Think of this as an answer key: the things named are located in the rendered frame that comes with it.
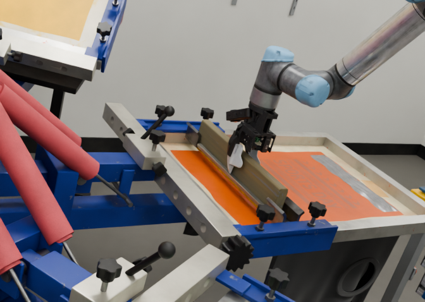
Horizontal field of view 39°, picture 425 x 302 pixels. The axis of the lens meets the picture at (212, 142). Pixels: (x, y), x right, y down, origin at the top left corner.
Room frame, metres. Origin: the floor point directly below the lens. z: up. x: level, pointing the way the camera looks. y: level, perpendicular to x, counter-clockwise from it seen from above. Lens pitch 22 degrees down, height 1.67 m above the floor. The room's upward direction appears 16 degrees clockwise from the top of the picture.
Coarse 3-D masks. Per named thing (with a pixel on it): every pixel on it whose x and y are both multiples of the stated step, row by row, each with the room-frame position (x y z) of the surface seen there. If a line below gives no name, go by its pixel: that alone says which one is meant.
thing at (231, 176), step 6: (198, 144) 1.63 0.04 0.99; (204, 150) 1.60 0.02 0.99; (210, 156) 1.57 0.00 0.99; (216, 162) 1.54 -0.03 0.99; (222, 168) 1.51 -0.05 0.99; (228, 174) 1.49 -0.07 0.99; (234, 180) 1.46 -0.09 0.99; (240, 186) 1.44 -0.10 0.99; (246, 192) 1.41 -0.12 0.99; (252, 198) 1.39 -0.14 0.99; (258, 198) 1.39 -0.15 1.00; (258, 204) 1.37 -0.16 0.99
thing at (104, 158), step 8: (88, 152) 1.27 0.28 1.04; (96, 152) 1.29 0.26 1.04; (104, 152) 1.30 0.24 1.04; (112, 152) 1.31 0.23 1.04; (120, 152) 1.32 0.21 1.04; (104, 160) 1.26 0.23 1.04; (112, 160) 1.27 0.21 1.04; (120, 160) 1.28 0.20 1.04; (128, 160) 1.29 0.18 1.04; (104, 168) 1.24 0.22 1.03; (112, 168) 1.25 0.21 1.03; (120, 168) 1.27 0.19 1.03; (128, 168) 1.28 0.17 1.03; (136, 168) 1.29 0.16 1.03; (104, 176) 1.24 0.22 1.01; (112, 176) 1.26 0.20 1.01; (120, 176) 1.27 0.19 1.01; (136, 176) 1.29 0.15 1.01; (144, 176) 1.31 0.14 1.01; (152, 176) 1.32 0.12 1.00
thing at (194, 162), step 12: (180, 156) 1.60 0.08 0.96; (192, 156) 1.62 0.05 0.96; (204, 156) 1.65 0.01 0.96; (264, 156) 1.79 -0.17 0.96; (276, 156) 1.81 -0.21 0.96; (288, 156) 1.85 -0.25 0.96; (300, 156) 1.88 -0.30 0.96; (192, 168) 1.54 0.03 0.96; (204, 168) 1.56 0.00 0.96; (216, 168) 1.59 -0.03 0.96; (264, 168) 1.69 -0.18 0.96; (324, 168) 1.83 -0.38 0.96; (204, 180) 1.49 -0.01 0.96; (216, 180) 1.51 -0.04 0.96; (228, 180) 1.53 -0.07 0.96; (336, 180) 1.76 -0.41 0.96
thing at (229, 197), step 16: (224, 192) 1.45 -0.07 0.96; (240, 192) 1.48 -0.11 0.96; (288, 192) 1.57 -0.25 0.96; (352, 192) 1.70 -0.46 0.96; (224, 208) 1.36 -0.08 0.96; (240, 208) 1.38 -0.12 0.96; (256, 208) 1.41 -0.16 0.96; (304, 208) 1.49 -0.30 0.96; (352, 208) 1.59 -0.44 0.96; (368, 208) 1.62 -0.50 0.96
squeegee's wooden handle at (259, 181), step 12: (204, 120) 1.66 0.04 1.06; (204, 132) 1.64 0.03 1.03; (216, 132) 1.60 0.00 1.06; (204, 144) 1.63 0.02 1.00; (216, 144) 1.58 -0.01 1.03; (216, 156) 1.57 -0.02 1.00; (240, 168) 1.47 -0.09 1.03; (252, 168) 1.44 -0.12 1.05; (240, 180) 1.46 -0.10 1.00; (252, 180) 1.43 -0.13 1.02; (264, 180) 1.39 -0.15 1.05; (276, 180) 1.39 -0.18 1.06; (252, 192) 1.41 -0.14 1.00; (264, 192) 1.38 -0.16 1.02; (276, 192) 1.35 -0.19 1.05; (276, 204) 1.34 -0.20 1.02
